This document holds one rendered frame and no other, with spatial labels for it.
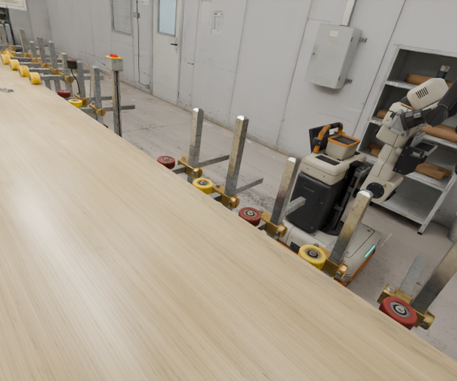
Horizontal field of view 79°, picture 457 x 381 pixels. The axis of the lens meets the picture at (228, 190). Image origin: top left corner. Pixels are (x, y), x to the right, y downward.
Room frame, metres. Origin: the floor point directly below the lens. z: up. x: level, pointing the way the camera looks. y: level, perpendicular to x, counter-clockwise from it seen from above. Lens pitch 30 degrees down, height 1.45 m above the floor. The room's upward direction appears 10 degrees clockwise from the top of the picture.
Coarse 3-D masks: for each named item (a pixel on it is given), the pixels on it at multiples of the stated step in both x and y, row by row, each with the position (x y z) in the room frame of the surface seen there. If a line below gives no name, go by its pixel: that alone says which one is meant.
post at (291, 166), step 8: (288, 160) 0.88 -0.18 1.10; (296, 160) 0.87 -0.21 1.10; (288, 168) 0.87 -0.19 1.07; (296, 168) 0.87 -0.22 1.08; (288, 176) 0.87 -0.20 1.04; (280, 184) 0.88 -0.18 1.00; (288, 184) 0.86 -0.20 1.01; (280, 192) 0.88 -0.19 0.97; (288, 192) 0.87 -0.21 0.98; (280, 200) 0.87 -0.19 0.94; (288, 200) 0.88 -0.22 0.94; (280, 208) 0.86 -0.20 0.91; (272, 216) 0.88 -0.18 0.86; (280, 216) 0.87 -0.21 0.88
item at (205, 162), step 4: (212, 156) 1.37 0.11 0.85; (216, 156) 1.37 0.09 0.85; (220, 156) 1.38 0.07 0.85; (224, 156) 1.41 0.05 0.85; (228, 156) 1.43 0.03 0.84; (200, 160) 1.29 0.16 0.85; (204, 160) 1.30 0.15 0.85; (208, 160) 1.31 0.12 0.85; (212, 160) 1.34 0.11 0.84; (216, 160) 1.36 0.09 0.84; (220, 160) 1.38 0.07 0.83; (200, 164) 1.27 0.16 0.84; (204, 164) 1.29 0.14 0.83; (208, 164) 1.32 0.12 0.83; (176, 168) 1.16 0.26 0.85; (180, 168) 1.17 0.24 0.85; (184, 168) 1.19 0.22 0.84; (176, 172) 1.15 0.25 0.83; (180, 172) 1.17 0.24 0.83
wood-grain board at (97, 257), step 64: (0, 64) 2.43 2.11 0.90; (0, 128) 1.17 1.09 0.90; (64, 128) 1.29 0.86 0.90; (0, 192) 0.70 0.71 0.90; (64, 192) 0.75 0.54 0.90; (128, 192) 0.82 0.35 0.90; (192, 192) 0.89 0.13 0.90; (0, 256) 0.45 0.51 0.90; (64, 256) 0.49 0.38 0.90; (128, 256) 0.52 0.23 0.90; (192, 256) 0.56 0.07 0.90; (256, 256) 0.60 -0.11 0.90; (0, 320) 0.30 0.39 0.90; (64, 320) 0.33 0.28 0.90; (128, 320) 0.35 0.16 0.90; (192, 320) 0.37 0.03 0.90; (256, 320) 0.40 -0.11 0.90; (320, 320) 0.43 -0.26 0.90; (384, 320) 0.46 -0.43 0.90
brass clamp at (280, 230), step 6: (258, 210) 0.94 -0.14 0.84; (264, 216) 0.91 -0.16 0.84; (270, 216) 0.91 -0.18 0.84; (270, 222) 0.87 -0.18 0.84; (282, 222) 0.89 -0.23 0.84; (270, 228) 0.87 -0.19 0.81; (276, 228) 0.85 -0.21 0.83; (282, 228) 0.85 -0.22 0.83; (270, 234) 0.86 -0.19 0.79; (276, 234) 0.84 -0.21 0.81; (282, 234) 0.85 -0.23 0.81
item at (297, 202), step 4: (296, 200) 1.09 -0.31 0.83; (300, 200) 1.10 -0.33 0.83; (304, 200) 1.11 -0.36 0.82; (288, 204) 1.05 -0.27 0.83; (292, 204) 1.05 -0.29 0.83; (296, 204) 1.06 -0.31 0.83; (300, 204) 1.09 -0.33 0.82; (288, 208) 1.01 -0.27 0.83; (292, 208) 1.03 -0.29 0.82; (296, 208) 1.06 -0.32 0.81; (288, 212) 1.01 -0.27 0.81; (284, 216) 0.99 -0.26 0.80; (260, 224) 0.87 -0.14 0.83; (264, 224) 0.87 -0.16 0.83; (260, 228) 0.85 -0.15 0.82; (264, 228) 0.88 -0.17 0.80
